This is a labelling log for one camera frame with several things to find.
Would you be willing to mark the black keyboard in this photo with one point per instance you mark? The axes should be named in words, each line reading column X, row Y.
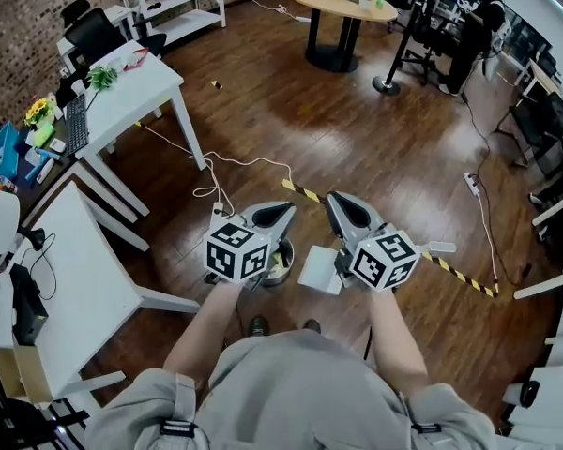
column 77, row 124

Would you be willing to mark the yellow black floor tape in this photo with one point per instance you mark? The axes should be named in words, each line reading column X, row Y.
column 460, row 274

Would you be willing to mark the silver metal trash can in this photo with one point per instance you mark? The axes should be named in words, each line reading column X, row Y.
column 281, row 270

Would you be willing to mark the green sponge pack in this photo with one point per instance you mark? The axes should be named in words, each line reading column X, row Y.
column 44, row 135

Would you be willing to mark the white desk with keyboard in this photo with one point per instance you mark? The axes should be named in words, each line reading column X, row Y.
column 136, row 92

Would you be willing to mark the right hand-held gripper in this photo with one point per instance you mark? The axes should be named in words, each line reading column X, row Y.
column 384, row 260

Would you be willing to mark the cardboard box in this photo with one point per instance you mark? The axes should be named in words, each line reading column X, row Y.
column 25, row 373

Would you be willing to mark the black armchair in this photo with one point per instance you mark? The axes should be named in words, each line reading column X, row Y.
column 542, row 120

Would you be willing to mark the white flat bar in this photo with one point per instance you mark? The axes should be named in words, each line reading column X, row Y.
column 441, row 247

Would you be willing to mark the white metal shelf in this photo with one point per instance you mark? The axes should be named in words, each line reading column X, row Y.
column 178, row 3

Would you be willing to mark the person's right forearm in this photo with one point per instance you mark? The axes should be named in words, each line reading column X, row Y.
column 394, row 335

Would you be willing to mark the person's shoe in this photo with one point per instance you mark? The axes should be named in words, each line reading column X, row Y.
column 258, row 326
column 312, row 326

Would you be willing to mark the person's left shoe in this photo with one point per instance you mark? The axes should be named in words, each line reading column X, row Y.
column 258, row 326

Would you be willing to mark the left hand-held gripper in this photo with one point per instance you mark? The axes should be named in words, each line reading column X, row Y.
column 237, row 251

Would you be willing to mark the yellow sunflower pot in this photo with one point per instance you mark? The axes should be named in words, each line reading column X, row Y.
column 40, row 110

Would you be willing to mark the white power strip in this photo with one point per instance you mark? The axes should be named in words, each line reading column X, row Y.
column 471, row 182
column 218, row 208
column 302, row 18

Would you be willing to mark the white desk with cardboard box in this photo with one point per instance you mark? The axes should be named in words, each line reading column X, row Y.
column 80, row 289

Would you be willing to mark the blue storage box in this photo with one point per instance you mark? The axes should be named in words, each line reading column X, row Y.
column 0, row 155

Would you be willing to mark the person's right shoe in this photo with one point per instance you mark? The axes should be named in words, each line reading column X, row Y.
column 312, row 326

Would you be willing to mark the black rectangular box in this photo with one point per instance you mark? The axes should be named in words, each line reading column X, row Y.
column 28, row 303

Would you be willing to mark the person's grey shirt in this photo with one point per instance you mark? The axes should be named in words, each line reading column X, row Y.
column 291, row 392

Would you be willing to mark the green potted plant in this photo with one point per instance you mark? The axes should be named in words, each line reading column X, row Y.
column 102, row 77

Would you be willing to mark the black mesh office chair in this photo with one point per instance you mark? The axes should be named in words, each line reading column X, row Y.
column 431, row 35

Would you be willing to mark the black caster wheel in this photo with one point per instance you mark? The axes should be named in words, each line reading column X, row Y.
column 529, row 393

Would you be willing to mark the black pole stand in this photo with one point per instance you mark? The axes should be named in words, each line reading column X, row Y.
column 399, row 49

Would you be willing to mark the short floor tape piece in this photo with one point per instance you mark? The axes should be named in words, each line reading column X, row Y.
column 216, row 85

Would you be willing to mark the round wooden table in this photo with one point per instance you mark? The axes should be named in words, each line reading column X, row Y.
column 342, row 5

